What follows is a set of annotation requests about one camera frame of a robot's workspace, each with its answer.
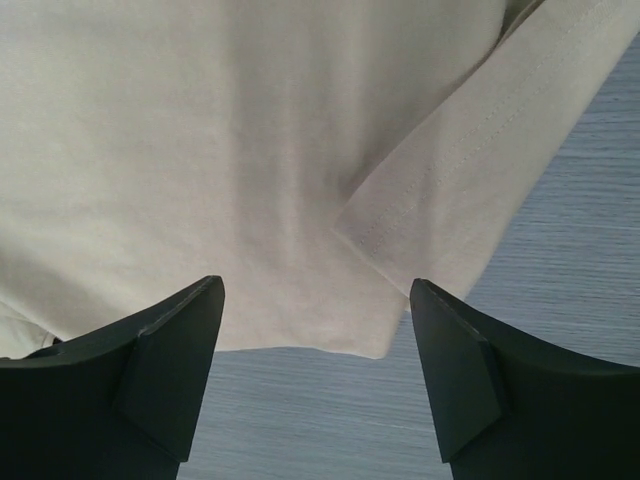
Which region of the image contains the beige t shirt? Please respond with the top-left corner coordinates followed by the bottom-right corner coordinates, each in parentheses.
top-left (1, 1), bottom-right (639, 358)

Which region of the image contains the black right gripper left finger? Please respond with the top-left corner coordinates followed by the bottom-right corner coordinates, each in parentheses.
top-left (1, 276), bottom-right (224, 479)

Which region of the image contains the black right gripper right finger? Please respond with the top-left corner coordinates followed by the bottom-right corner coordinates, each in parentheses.
top-left (410, 279), bottom-right (639, 480)

